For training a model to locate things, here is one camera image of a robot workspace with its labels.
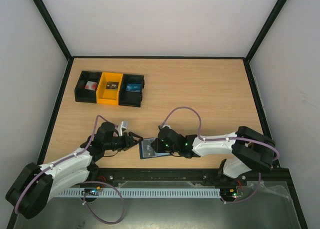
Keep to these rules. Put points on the light blue slotted cable duct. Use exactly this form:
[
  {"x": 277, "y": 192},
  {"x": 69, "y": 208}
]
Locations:
[{"x": 198, "y": 193}]

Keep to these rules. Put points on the yellow middle bin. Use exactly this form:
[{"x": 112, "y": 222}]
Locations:
[{"x": 107, "y": 96}]

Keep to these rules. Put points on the blue white credit card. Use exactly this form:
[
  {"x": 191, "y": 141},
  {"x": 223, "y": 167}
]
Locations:
[{"x": 133, "y": 87}]

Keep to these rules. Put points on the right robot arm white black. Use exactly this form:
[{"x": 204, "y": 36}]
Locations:
[{"x": 251, "y": 150}]

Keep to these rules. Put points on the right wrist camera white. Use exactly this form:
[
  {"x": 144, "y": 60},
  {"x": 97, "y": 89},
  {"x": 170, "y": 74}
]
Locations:
[{"x": 163, "y": 126}]

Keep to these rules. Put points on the right black bin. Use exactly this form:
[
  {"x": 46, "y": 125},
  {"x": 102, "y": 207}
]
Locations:
[{"x": 131, "y": 99}]

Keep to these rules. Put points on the grey metal sheet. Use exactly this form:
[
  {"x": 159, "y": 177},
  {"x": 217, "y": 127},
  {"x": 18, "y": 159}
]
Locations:
[{"x": 257, "y": 205}]

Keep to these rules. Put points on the white red card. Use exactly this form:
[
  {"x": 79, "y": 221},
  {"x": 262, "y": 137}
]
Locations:
[{"x": 91, "y": 85}]

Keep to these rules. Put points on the blue card holder wallet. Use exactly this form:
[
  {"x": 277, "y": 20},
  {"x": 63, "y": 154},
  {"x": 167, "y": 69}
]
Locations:
[{"x": 146, "y": 151}]

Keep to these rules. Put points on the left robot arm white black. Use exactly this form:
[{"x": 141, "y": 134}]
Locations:
[{"x": 36, "y": 184}]

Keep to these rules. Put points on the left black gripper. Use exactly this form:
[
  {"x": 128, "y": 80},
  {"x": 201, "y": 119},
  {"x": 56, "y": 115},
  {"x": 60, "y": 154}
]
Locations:
[{"x": 127, "y": 144}]

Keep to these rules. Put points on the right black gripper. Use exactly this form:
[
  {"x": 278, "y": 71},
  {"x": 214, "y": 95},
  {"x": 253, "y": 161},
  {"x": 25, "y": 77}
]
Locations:
[{"x": 157, "y": 144}]

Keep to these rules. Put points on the left black bin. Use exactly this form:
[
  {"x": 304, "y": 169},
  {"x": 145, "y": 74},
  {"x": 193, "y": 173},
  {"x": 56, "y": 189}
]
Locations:
[{"x": 80, "y": 93}]

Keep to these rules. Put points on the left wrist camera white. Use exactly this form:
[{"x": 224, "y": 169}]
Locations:
[{"x": 121, "y": 127}]

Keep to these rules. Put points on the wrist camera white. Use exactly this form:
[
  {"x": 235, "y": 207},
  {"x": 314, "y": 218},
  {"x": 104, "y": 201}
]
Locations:
[
  {"x": 163, "y": 126},
  {"x": 121, "y": 127}
]

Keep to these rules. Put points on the black bin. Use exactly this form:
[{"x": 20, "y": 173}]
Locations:
[
  {"x": 131, "y": 99},
  {"x": 80, "y": 93}
]

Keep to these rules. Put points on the black VIP credit card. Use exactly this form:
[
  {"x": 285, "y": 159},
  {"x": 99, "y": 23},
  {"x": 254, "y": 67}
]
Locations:
[{"x": 112, "y": 85}]

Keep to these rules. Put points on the black aluminium frame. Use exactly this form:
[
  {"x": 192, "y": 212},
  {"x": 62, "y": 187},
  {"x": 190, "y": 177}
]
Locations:
[{"x": 70, "y": 59}]

